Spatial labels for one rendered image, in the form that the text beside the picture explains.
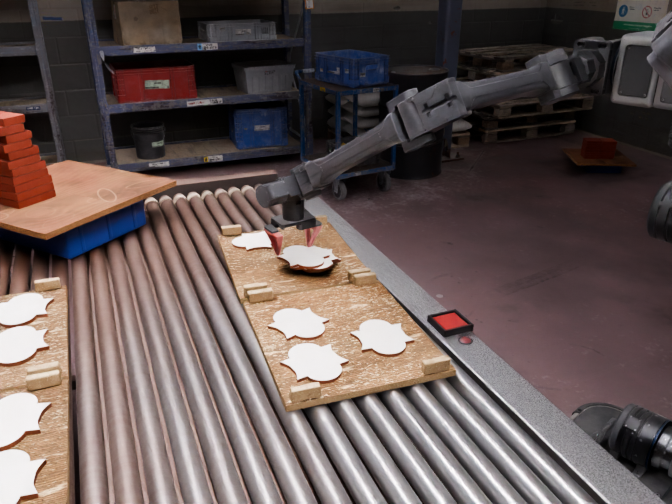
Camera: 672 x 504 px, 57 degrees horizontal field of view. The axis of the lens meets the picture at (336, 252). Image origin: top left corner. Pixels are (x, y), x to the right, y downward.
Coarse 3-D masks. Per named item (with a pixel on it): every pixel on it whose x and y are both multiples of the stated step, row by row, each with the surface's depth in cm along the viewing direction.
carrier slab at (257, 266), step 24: (288, 240) 180; (336, 240) 180; (240, 264) 166; (264, 264) 166; (288, 264) 166; (336, 264) 166; (360, 264) 166; (240, 288) 153; (288, 288) 153; (312, 288) 153
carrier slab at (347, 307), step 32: (352, 288) 153; (384, 288) 153; (256, 320) 139; (352, 320) 139; (384, 320) 139; (288, 352) 128; (352, 352) 128; (416, 352) 128; (288, 384) 118; (320, 384) 118; (352, 384) 118; (384, 384) 118
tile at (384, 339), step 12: (372, 324) 136; (384, 324) 136; (396, 324) 136; (360, 336) 132; (372, 336) 132; (384, 336) 132; (396, 336) 132; (372, 348) 128; (384, 348) 127; (396, 348) 127
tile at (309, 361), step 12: (300, 348) 127; (312, 348) 127; (324, 348) 127; (288, 360) 124; (300, 360) 124; (312, 360) 124; (324, 360) 124; (336, 360) 124; (348, 360) 124; (300, 372) 120; (312, 372) 120; (324, 372) 120; (336, 372) 120
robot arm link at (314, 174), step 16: (400, 96) 121; (384, 128) 125; (400, 128) 124; (352, 144) 133; (368, 144) 129; (384, 144) 127; (416, 144) 121; (320, 160) 142; (336, 160) 138; (352, 160) 135; (304, 176) 148; (320, 176) 144; (336, 176) 145; (304, 192) 149
